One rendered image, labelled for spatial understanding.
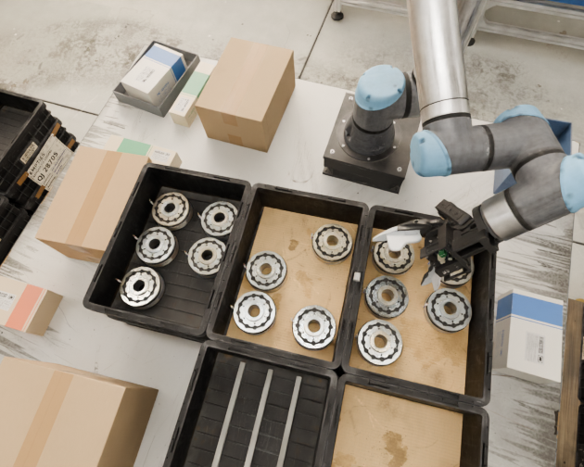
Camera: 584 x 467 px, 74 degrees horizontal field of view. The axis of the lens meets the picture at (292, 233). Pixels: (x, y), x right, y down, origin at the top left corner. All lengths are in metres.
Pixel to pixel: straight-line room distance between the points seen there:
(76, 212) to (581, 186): 1.12
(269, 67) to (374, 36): 1.52
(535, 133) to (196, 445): 0.89
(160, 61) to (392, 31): 1.69
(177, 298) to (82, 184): 0.44
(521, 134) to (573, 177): 0.10
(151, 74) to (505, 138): 1.17
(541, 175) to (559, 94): 2.11
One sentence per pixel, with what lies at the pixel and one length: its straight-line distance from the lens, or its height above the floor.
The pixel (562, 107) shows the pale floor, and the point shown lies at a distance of 2.73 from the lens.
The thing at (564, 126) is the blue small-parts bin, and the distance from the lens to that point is 1.43.
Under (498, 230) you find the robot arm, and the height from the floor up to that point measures 1.21.
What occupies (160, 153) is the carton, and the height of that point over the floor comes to 0.76.
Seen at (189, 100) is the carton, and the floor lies 0.76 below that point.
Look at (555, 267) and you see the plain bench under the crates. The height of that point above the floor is 0.70.
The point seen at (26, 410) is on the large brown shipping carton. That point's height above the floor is 0.90.
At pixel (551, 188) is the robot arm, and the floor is 1.28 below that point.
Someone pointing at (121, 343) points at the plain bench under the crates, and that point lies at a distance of 1.21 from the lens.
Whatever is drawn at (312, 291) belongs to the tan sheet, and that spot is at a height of 0.83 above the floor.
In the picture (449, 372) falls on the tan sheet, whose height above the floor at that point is 0.83.
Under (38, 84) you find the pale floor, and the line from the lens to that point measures 3.03.
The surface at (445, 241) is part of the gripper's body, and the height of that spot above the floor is 1.17.
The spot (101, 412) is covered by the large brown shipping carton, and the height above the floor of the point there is 0.90.
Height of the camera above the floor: 1.79
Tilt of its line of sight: 67 degrees down
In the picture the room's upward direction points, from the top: 7 degrees counter-clockwise
